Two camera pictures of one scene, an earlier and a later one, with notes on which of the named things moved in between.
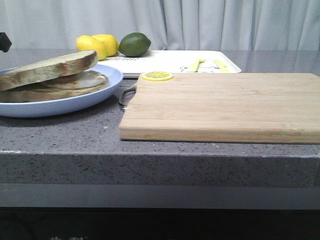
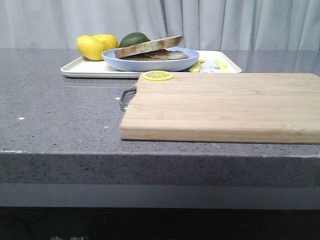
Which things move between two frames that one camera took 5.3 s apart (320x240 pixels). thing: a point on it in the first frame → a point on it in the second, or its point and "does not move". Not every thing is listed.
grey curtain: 169,25 does not move
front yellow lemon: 86,42 does not move
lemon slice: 157,76 does not move
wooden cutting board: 283,108 does not move
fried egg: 84,79 → 164,54
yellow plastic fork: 194,66 does not move
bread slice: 68,64 → 162,44
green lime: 134,44 does not move
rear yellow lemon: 110,43 does not move
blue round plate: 66,106 → 153,65
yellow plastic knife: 222,66 does not move
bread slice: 40,92 → 158,57
